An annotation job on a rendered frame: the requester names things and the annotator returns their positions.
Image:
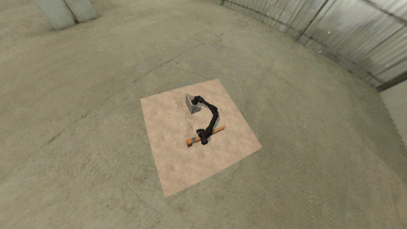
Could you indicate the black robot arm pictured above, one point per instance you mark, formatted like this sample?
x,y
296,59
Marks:
x,y
205,134

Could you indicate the brown wooden post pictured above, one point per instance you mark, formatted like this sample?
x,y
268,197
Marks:
x,y
189,142

